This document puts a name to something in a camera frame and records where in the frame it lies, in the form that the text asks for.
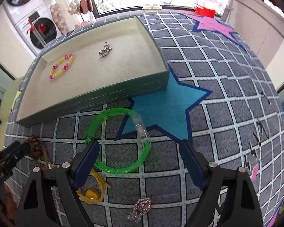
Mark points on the slipper rack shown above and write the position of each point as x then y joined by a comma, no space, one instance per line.
81,8

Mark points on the small wooden stool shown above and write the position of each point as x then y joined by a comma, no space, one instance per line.
151,7

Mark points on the white cabinet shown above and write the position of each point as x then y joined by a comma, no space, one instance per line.
258,23

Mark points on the small silver hair clips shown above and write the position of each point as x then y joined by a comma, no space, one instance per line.
104,52

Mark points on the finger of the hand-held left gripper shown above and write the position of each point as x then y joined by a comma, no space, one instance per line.
13,150

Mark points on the red bucket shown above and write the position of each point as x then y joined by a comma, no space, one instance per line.
204,11

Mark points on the checkered board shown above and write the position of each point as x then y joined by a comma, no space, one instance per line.
58,16

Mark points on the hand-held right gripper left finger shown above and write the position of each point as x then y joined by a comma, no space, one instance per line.
88,162

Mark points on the beige shallow tray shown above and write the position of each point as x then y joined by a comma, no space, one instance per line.
108,71

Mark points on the green plastic bangle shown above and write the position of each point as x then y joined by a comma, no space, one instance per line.
140,128

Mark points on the pink basin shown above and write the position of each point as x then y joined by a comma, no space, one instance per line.
204,0

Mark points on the grey grid star tablecloth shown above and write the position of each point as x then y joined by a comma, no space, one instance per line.
227,87

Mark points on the white washing machine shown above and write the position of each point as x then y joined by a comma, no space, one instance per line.
43,30

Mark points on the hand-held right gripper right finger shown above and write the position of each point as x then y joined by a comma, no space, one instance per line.
191,162

